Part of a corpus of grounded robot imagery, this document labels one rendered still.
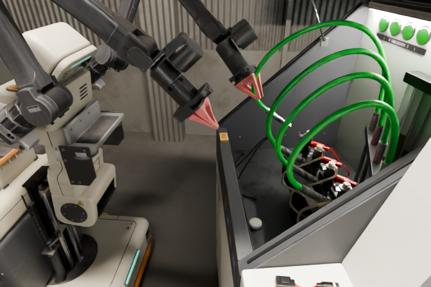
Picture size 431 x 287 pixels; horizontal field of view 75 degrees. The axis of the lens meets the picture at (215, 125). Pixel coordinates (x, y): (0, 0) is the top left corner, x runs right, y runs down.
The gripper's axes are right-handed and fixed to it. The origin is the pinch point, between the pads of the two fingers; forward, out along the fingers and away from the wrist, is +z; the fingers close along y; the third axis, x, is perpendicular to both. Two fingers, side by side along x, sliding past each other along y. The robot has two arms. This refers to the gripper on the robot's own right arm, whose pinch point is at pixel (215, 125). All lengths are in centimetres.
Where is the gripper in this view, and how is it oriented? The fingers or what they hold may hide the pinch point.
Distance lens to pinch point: 68.9
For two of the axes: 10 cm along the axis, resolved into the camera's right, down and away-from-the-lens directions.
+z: 6.7, 7.0, 2.5
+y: 7.2, -5.4, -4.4
